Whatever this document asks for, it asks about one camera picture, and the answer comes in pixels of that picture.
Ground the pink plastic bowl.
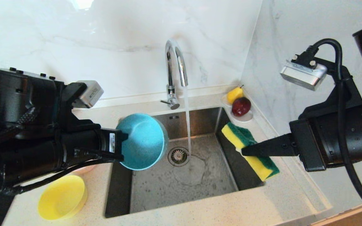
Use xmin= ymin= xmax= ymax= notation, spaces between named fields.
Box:
xmin=73 ymin=164 xmax=96 ymax=174

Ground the stainless steel sink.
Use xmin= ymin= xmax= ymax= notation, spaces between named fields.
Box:
xmin=105 ymin=107 xmax=266 ymax=218

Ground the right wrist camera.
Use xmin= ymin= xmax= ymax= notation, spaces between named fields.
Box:
xmin=280 ymin=54 xmax=328 ymax=92

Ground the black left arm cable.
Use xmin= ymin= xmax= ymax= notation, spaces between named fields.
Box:
xmin=10 ymin=158 xmax=114 ymax=196

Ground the green and yellow sponge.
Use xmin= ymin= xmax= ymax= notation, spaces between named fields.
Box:
xmin=221 ymin=122 xmax=280 ymax=182

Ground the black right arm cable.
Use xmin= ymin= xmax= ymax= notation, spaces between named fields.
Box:
xmin=307 ymin=38 xmax=362 ymax=222

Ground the red apple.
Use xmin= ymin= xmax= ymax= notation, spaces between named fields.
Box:
xmin=232 ymin=97 xmax=252 ymax=117

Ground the metal sink drain strainer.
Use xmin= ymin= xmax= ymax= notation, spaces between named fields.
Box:
xmin=168 ymin=147 xmax=190 ymax=167

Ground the chrome gooseneck faucet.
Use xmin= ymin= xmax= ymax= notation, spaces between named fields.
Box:
xmin=160 ymin=39 xmax=189 ymax=110

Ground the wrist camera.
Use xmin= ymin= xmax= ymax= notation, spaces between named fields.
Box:
xmin=280 ymin=54 xmax=328 ymax=92
xmin=72 ymin=80 xmax=105 ymax=109

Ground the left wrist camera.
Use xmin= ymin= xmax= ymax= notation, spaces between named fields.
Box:
xmin=72 ymin=80 xmax=105 ymax=109

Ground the yellow pear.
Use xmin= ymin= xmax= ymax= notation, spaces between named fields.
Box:
xmin=227 ymin=85 xmax=244 ymax=105

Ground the blue plastic bowl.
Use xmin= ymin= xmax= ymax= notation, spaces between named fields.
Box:
xmin=115 ymin=113 xmax=169 ymax=171

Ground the yellow plastic bowl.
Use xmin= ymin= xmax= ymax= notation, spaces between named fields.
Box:
xmin=38 ymin=175 xmax=88 ymax=221

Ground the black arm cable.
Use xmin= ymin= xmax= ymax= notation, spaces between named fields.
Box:
xmin=307 ymin=38 xmax=362 ymax=222
xmin=10 ymin=158 xmax=114 ymax=196

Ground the small white dish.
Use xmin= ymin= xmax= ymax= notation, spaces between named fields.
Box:
xmin=221 ymin=94 xmax=254 ymax=123

